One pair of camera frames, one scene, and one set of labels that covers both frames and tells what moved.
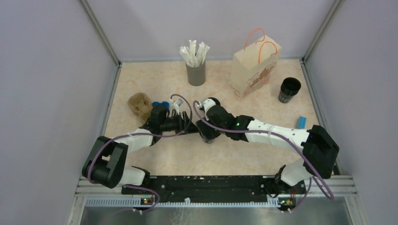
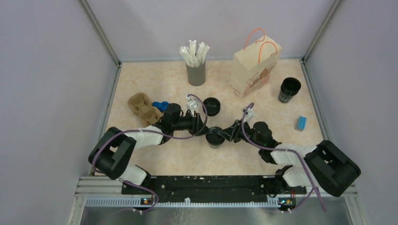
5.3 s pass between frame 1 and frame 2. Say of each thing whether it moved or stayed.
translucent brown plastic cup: moved
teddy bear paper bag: stayed
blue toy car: stayed
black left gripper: stayed
